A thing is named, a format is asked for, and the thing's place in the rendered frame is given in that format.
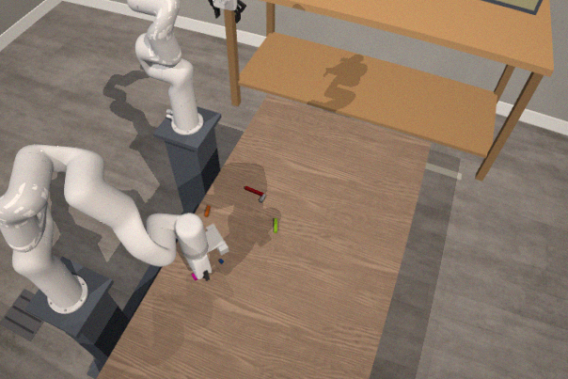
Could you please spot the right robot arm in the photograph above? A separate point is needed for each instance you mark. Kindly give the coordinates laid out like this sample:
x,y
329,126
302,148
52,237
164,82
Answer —
x,y
86,191

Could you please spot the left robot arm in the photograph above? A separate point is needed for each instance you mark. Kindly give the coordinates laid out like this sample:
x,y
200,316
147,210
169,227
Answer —
x,y
159,45

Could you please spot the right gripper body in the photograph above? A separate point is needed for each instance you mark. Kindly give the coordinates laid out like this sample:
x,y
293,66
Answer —
x,y
200,265

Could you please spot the red rod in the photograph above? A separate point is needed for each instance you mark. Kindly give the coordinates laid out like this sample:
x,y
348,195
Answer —
x,y
254,191

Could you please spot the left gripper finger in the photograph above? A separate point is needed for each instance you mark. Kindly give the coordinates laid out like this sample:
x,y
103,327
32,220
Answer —
x,y
216,10
240,10

